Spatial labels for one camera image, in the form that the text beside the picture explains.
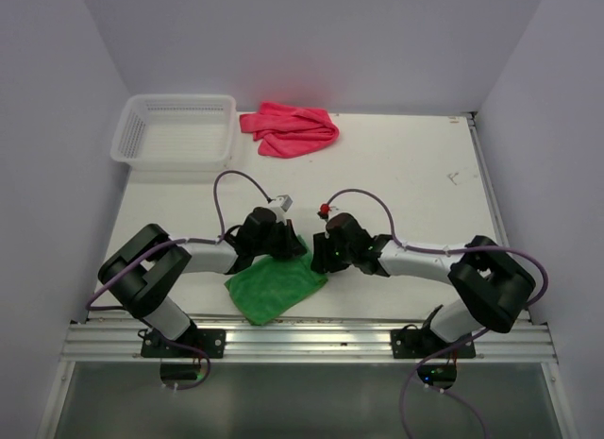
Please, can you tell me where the aluminium mounting rail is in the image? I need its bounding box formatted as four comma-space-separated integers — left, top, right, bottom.
59, 312, 557, 363

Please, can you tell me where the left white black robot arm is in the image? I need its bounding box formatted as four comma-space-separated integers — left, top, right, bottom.
98, 207, 307, 357

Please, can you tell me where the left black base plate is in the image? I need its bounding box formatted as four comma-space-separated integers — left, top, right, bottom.
139, 329, 227, 359

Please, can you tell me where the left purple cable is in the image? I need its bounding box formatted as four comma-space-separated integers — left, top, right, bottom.
84, 170, 279, 391

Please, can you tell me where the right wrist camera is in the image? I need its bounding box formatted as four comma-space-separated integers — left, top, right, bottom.
317, 203, 331, 221

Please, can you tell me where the green towel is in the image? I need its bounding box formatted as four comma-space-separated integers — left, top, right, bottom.
225, 254, 328, 326

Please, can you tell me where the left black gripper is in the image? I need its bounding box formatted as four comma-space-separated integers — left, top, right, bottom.
253, 218, 306, 259

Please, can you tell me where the white plastic basket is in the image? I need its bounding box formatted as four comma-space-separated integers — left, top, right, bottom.
110, 94, 237, 173

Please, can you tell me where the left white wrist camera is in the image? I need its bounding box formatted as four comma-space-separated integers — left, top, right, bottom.
268, 194, 293, 213

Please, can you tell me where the pink towel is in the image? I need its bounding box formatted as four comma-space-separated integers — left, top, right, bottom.
239, 102, 340, 159

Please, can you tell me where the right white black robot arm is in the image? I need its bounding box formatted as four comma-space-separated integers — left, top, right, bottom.
311, 208, 536, 357

